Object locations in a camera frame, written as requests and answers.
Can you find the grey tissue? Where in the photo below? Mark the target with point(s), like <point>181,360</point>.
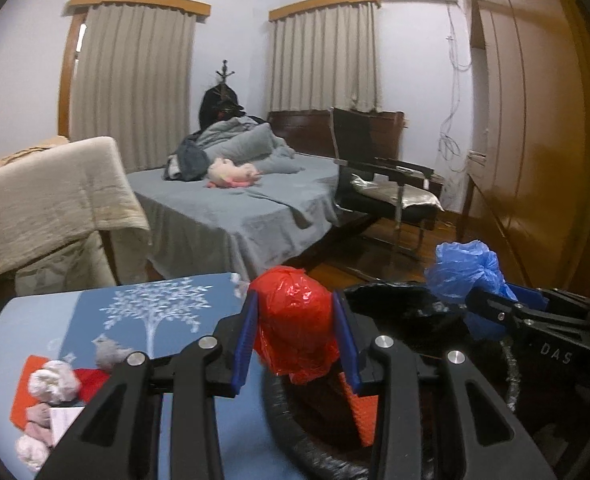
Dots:
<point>112,352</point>

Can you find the dark clothes pile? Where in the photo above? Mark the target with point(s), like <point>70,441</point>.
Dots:
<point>190,160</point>

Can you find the red paper scrap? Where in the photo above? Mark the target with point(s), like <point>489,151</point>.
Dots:
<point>92,382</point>

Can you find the black mesh chair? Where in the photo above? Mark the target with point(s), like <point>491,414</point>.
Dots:
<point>355,135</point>

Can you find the brown wooden wardrobe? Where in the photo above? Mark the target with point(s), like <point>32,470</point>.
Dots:
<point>525,135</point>

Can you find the blue plastic bag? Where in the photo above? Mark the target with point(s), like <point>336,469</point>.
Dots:
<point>465,270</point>

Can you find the black coat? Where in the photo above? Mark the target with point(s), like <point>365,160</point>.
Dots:
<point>215,107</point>

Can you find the black lined trash bin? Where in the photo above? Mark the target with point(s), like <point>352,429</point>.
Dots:
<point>405,307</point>

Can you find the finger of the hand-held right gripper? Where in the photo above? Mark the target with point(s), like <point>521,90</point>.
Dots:
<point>490,307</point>
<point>530,297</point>

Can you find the dark coat rack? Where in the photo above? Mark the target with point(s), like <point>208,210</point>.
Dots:
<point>222,72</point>

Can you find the bed with grey sheet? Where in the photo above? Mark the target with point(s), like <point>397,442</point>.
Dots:
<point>235,220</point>

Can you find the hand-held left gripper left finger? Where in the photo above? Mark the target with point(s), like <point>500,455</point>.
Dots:
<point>242,347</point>

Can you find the silver cushion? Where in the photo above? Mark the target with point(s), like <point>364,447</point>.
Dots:
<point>400,195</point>

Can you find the tan folded cloth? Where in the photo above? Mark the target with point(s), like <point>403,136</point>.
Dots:
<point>30,152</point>

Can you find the short wooden pelmet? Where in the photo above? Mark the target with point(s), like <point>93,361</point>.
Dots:
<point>325,6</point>

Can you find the narrow beige curtain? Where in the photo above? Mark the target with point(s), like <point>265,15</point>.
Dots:
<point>320,60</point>

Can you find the orange foam net sleeve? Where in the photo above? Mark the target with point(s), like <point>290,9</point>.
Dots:
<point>367,415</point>

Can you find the white tissue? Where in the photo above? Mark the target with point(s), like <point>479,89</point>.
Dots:
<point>52,382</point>

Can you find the wide beige curtain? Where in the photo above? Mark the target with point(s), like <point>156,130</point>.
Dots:
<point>125,85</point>

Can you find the wooden window frame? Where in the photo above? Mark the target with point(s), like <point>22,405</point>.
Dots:
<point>66,85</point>

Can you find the dark wooden headboard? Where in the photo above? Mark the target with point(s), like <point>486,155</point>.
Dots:
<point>300,130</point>

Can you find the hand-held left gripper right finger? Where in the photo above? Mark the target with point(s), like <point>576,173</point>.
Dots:
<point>347,355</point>

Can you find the long wooden pelmet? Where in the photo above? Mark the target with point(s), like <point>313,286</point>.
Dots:
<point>140,1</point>

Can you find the pink plush toy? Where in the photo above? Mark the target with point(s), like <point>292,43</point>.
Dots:
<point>230,172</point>

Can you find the grey duvet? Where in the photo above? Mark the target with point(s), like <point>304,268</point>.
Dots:
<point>250,145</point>

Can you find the orange card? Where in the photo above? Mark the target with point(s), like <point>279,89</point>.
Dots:
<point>25,390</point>

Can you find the red plastic bag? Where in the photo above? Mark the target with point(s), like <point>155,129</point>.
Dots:
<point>295,320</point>

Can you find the blue tree print tablecloth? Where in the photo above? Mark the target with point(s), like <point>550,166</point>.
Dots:
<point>175,310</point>

